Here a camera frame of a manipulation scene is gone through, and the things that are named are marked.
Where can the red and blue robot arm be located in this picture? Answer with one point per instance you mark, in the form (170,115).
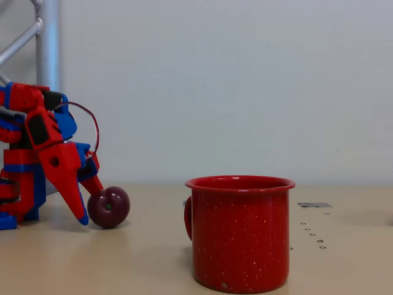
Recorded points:
(18,159)

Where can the dark purple plum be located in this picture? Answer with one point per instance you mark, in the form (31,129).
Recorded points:
(115,210)

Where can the grey tape patch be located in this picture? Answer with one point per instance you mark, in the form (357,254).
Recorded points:
(314,204)

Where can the red speckled enamel mug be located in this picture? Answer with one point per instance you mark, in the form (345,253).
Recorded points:
(239,239)

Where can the blue and red gripper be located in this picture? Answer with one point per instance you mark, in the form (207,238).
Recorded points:
(62,163)

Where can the silver metal tube frame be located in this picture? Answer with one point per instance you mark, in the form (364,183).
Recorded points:
(49,46)

